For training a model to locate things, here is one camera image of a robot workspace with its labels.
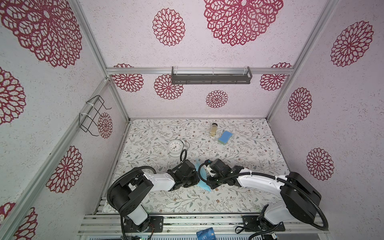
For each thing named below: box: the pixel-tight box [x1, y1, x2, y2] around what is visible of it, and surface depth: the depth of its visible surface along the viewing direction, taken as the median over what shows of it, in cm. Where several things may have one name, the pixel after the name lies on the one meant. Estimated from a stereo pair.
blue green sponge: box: [217, 130, 233, 146], surface depth 111 cm
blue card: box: [196, 227, 217, 240], surface depth 73 cm
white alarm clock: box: [167, 139, 185, 158], surface depth 102 cm
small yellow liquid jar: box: [210, 122, 218, 137], surface depth 112 cm
